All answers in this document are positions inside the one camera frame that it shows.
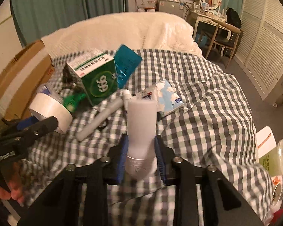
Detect green and white box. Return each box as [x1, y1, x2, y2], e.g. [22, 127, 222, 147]
[67, 48, 118, 106]

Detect white squeeze bottle grey cap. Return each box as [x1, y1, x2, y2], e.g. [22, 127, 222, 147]
[125, 99, 157, 181]

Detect cream bed blanket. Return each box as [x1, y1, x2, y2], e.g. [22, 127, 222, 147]
[41, 12, 202, 58]

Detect black bag on chair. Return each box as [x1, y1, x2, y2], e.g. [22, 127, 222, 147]
[226, 8, 242, 29]

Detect green curtain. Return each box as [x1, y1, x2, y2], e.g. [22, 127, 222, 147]
[10, 0, 128, 47]

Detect white dressing table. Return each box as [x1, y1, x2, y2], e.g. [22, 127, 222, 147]
[187, 10, 218, 41]

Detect teal foil packet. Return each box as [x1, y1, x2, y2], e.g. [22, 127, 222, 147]
[114, 44, 142, 89]

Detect small grey fridge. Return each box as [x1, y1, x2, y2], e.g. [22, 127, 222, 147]
[158, 0, 185, 18]

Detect person's left hand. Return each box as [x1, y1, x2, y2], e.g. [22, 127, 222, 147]
[0, 163, 25, 206]

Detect green bottle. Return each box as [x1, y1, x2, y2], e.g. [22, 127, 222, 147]
[63, 92, 86, 113]

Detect grey white checkered cloth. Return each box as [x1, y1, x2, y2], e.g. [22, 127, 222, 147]
[21, 50, 272, 225]

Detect blue white tissue pack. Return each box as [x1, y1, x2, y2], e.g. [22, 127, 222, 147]
[156, 79, 184, 117]

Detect white louvered closet doors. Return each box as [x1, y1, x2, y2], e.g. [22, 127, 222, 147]
[235, 0, 283, 104]

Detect plastic cup green drink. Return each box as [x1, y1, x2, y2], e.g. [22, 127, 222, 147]
[259, 139, 283, 176]

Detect wooden chair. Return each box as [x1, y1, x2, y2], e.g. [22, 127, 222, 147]
[198, 18, 242, 68]

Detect white tube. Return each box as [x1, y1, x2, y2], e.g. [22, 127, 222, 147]
[76, 98, 124, 141]

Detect brown cardboard box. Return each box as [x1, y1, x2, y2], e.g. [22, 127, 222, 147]
[0, 40, 55, 124]

